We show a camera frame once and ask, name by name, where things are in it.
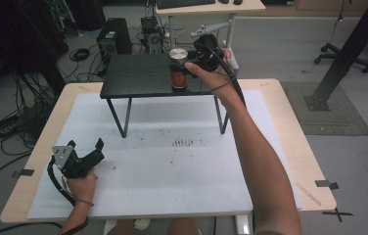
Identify black office chair base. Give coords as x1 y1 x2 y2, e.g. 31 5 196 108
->
313 42 368 74

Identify white table mat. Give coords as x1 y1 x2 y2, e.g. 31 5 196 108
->
26 89 303 220

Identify bundle of black floor cables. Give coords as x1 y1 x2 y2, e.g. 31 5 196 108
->
0 71 61 158

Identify grey floor mat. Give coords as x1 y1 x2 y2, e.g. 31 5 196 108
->
280 80 368 137

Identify person's right hand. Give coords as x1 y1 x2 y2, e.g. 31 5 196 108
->
184 47 245 106

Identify scattered red spice crumbs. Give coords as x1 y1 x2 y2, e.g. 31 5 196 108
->
112 126 206 171

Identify black shelf with metal legs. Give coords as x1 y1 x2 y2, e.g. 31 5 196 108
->
99 51 241 139

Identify red spice jar metal lid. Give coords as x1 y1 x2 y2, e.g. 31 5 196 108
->
168 47 190 90

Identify right hand-held gripper cable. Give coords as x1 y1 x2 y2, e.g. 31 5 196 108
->
201 45 248 108

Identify black keyboard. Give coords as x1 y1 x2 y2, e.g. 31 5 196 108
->
156 0 217 10

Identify left hand-held gripper cable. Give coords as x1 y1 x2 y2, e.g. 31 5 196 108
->
47 156 77 208

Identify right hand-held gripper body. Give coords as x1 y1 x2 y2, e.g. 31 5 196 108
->
190 22 231 73

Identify person's leg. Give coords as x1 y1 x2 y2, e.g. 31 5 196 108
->
106 218 135 235
166 217 204 235

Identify dark cabinet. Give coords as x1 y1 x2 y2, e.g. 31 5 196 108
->
0 0 70 97

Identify white table leg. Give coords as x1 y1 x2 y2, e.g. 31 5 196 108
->
235 213 251 235

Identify black tape piece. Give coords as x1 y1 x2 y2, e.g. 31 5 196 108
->
314 179 340 191
11 168 36 179

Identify person's left hand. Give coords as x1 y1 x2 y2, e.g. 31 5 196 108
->
66 169 99 204

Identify thin black wristband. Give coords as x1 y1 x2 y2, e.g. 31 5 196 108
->
73 198 95 209

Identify open computer case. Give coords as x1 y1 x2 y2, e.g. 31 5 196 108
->
140 16 166 55

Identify light wooden desk white legs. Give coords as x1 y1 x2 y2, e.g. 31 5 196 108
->
155 0 267 71

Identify hand-held gripper cable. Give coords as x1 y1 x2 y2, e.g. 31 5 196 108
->
201 45 248 108
47 156 77 208

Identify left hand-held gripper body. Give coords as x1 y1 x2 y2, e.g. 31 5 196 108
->
51 145 96 179

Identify black metal post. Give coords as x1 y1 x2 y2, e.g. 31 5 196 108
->
302 0 368 113

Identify black tape cross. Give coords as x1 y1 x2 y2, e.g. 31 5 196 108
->
321 207 354 224

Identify black computer tower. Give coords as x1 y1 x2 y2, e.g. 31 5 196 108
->
96 17 134 64

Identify coiled black cable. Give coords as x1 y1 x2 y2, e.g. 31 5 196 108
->
69 47 91 63

